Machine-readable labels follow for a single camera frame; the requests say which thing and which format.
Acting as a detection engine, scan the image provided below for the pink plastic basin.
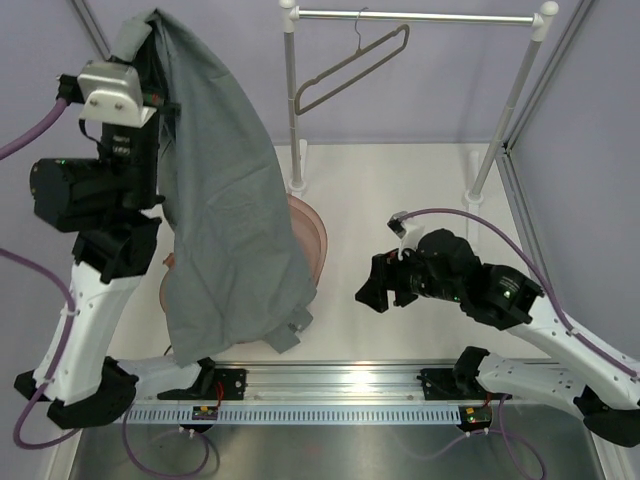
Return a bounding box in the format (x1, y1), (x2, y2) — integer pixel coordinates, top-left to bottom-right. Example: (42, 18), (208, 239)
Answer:
(159, 194), (329, 346)

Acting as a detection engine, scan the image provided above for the grey shirt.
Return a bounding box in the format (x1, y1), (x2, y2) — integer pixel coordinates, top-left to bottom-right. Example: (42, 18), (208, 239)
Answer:
(111, 9), (317, 366)

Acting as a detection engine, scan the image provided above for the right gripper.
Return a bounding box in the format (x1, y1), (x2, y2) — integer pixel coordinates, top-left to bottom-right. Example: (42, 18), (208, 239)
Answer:
(354, 239), (462, 312)

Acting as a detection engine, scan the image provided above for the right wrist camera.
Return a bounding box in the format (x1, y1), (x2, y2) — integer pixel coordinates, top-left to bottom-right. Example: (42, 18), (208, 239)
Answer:
(387, 211), (424, 261)

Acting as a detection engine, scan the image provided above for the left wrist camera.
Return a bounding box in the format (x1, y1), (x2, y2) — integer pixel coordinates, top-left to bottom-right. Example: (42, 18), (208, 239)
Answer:
(77, 62), (157, 129)

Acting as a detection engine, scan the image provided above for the white slotted cable duct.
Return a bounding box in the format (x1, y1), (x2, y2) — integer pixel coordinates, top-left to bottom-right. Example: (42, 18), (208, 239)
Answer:
(127, 404), (461, 425)

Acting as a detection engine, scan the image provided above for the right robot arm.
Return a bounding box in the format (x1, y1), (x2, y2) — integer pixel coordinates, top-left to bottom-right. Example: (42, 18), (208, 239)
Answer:
(355, 229), (639, 448)

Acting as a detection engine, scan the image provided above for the aluminium mounting rail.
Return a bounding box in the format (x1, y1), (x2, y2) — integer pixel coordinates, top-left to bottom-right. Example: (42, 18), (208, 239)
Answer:
(129, 363), (551, 407)

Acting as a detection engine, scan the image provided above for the hanger with metal hook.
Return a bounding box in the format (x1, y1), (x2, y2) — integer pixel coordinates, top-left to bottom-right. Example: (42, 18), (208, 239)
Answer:
(294, 7), (412, 115)

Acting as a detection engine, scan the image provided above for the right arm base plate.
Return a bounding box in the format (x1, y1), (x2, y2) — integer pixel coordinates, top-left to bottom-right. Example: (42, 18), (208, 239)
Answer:
(416, 367), (513, 401)

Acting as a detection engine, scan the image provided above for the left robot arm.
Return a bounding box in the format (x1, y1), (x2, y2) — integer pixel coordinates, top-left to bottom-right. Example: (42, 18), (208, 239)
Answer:
(14, 27), (220, 429)

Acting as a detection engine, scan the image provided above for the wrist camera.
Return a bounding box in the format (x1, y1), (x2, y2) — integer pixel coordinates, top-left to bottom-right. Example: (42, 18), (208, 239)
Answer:
(77, 62), (157, 129)
(387, 211), (424, 261)

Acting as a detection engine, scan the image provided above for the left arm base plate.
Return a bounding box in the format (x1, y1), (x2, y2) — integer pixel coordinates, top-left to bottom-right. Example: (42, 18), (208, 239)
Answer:
(157, 367), (247, 401)

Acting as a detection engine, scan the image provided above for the clothes rack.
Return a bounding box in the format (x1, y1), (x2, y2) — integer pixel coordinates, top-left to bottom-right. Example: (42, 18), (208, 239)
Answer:
(277, 0), (560, 254)

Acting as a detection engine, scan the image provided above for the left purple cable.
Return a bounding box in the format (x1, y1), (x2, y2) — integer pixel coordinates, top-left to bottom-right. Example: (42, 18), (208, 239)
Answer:
(0, 97), (219, 474)

